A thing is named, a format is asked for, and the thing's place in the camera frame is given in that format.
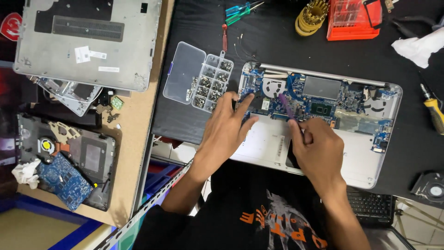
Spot person's left hand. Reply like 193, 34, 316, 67
194, 91, 259, 176

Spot person's right hand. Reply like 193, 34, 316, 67
287, 117, 347, 195

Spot purple plastic pry tool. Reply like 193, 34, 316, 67
277, 93, 296, 121

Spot open silver laptop base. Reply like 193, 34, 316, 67
230, 61, 403, 190

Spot blue laptop motherboard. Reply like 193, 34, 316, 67
239, 67, 397, 154

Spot black laptop keyboard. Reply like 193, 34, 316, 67
346, 187, 397, 225

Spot silver laptop cooling fan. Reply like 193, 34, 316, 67
364, 97, 393, 119
262, 78, 287, 100

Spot clear plastic screw organizer box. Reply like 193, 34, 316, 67
162, 41, 234, 114

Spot blue and red storage bin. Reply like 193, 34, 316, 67
143, 159, 185, 197

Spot person's black printed shirt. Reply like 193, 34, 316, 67
133, 159, 348, 250

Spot black work mat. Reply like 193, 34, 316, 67
152, 0, 444, 209

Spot small green circuit board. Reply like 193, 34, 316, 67
110, 96, 125, 111

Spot perforated metal angle bar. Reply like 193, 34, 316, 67
93, 159, 194, 250

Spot loose black cooling fan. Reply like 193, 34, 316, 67
410, 170, 444, 209

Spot black laptop hinge piece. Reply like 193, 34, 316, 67
96, 88, 117, 116

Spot yellow and black screwdriver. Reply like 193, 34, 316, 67
419, 83, 444, 136

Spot dismantled black laptop base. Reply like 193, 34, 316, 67
17, 113, 117, 212

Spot orange plastic parts box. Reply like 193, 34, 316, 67
326, 0, 383, 41

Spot large white crumpled tissue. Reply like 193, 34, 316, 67
391, 27, 444, 69

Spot black pliers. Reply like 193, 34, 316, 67
391, 15, 438, 39

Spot grey laptop bottom cover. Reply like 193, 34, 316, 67
13, 0, 162, 93

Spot loose blue circuit board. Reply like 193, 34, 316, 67
36, 152, 94, 212

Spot small white crumpled tissue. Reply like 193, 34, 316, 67
11, 158, 42, 190

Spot blue plastic crate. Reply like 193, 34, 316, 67
0, 194, 117, 250

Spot red round sticker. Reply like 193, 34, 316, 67
0, 12, 23, 42

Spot thin black wires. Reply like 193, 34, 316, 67
233, 34, 258, 60

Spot metal frame legs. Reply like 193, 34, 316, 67
393, 197, 444, 250

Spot green handled screwdriver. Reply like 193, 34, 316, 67
225, 6, 258, 26

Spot blue handled screwdriver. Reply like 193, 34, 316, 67
225, 1, 265, 16

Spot silver laptop frame piece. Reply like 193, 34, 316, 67
34, 76, 103, 117

